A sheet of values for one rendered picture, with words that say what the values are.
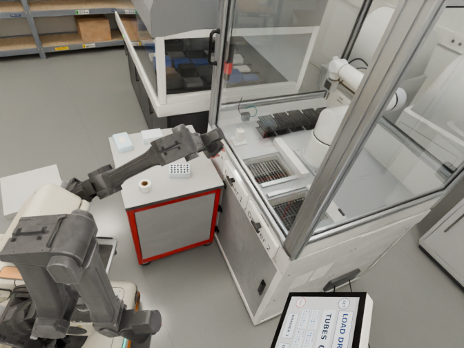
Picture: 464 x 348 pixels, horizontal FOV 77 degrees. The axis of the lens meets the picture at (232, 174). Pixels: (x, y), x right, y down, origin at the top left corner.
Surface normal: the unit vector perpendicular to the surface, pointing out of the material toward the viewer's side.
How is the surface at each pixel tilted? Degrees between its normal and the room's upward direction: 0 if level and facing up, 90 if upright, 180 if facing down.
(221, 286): 0
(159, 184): 0
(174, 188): 0
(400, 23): 90
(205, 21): 90
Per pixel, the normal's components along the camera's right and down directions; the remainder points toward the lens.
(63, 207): 0.77, -0.46
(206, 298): 0.12, -0.69
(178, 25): 0.41, 0.69
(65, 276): 0.02, 0.72
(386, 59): -0.91, 0.21
